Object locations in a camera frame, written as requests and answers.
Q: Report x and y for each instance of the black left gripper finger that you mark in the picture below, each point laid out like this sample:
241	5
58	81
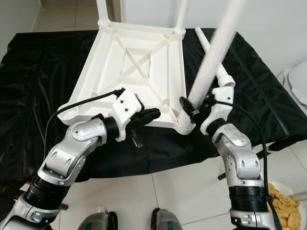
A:
146	117

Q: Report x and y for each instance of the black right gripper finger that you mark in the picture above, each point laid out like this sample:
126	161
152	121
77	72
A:
187	108

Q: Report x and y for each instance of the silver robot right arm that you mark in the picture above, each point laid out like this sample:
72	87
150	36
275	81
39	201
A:
240	153

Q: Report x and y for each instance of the grey robot left foot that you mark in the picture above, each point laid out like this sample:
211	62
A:
96	219

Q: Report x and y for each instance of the black tablecloth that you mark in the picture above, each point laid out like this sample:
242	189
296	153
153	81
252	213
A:
29	105

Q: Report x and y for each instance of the yellow cloth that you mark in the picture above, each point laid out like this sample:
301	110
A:
283	206

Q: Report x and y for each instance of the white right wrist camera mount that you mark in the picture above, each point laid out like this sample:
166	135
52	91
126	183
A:
218	112

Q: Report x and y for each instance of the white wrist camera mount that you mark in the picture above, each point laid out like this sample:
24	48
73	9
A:
218	112
128	106

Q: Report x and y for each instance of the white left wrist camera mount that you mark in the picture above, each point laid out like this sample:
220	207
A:
128	106

